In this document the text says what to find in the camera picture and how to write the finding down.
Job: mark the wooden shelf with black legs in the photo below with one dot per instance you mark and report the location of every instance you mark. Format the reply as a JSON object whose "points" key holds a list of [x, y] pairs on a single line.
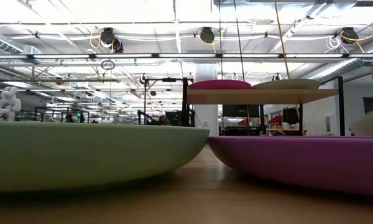
{"points": [[251, 97]]}

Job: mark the light green plate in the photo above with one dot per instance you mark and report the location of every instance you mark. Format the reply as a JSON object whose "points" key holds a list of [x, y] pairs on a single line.
{"points": [[81, 155]]}

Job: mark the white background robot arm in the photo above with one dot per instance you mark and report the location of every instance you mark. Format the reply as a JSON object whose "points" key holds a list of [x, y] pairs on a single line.
{"points": [[7, 104]]}

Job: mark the long ceiling light bar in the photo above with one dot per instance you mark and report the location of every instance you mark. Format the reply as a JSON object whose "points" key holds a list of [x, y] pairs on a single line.
{"points": [[186, 56]]}

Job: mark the black metal workstation frame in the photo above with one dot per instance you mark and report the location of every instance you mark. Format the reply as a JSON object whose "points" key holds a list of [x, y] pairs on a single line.
{"points": [[169, 80]]}

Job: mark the red object on desk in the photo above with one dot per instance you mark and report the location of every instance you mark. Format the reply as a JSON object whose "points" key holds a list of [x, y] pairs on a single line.
{"points": [[276, 120]]}

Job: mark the grey horizontal pipe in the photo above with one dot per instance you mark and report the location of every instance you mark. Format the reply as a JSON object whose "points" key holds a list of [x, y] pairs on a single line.
{"points": [[81, 80]]}

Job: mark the purple plate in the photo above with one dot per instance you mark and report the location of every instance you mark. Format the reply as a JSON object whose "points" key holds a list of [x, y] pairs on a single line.
{"points": [[298, 161]]}

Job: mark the black box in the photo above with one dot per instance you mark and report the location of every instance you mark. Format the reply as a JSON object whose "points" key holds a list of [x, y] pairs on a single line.
{"points": [[173, 118]]}

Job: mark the black monitor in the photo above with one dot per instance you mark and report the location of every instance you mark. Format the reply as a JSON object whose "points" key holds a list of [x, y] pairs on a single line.
{"points": [[241, 111], [290, 115]]}

